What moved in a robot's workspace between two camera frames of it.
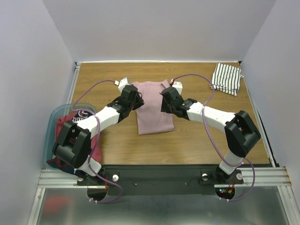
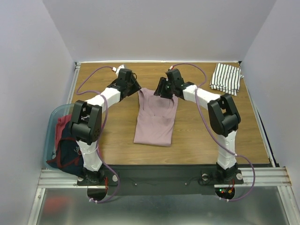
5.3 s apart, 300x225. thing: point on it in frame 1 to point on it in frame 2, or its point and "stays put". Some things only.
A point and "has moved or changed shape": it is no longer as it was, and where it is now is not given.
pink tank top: [150, 119] has moved or changed shape
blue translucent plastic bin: [60, 110] stays put
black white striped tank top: [226, 79] stays put
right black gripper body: [167, 103] to [162, 87]
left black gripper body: [137, 104] to [133, 86]
